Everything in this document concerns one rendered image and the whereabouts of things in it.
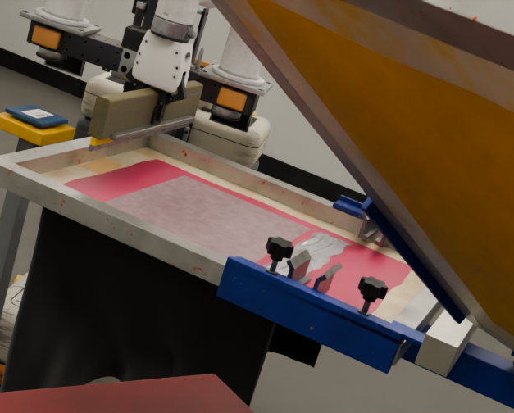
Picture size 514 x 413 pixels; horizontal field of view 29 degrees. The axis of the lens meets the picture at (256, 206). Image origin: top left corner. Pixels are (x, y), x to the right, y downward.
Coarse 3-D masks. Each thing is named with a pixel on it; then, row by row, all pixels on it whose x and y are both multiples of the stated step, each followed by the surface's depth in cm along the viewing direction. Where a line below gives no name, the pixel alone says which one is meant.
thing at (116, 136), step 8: (168, 120) 199; (176, 120) 201; (184, 120) 204; (192, 120) 207; (136, 128) 187; (144, 128) 189; (152, 128) 191; (160, 128) 194; (112, 136) 179; (120, 136) 180; (128, 136) 183
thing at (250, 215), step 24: (120, 168) 203; (144, 168) 208; (168, 168) 213; (168, 192) 198; (192, 192) 203; (216, 192) 208; (216, 216) 193; (240, 216) 197; (264, 216) 202; (288, 216) 206; (288, 240) 192; (336, 264) 187; (360, 264) 192; (384, 264) 196
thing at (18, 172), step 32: (0, 160) 176; (32, 160) 181; (64, 160) 192; (192, 160) 220; (224, 160) 219; (32, 192) 172; (64, 192) 170; (256, 192) 216; (288, 192) 213; (96, 224) 168; (128, 224) 165; (352, 224) 209; (160, 256) 164; (192, 256) 162; (224, 256) 164; (416, 320) 162
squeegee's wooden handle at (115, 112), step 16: (112, 96) 178; (128, 96) 181; (144, 96) 186; (192, 96) 206; (96, 112) 176; (112, 112) 177; (128, 112) 182; (144, 112) 188; (176, 112) 202; (192, 112) 209; (96, 128) 177; (112, 128) 179; (128, 128) 185
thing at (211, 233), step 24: (96, 192) 185; (120, 192) 189; (144, 192) 194; (144, 216) 181; (168, 216) 184; (192, 216) 188; (192, 240) 176; (216, 240) 180; (240, 240) 184; (264, 240) 188; (264, 264) 176; (336, 288) 175
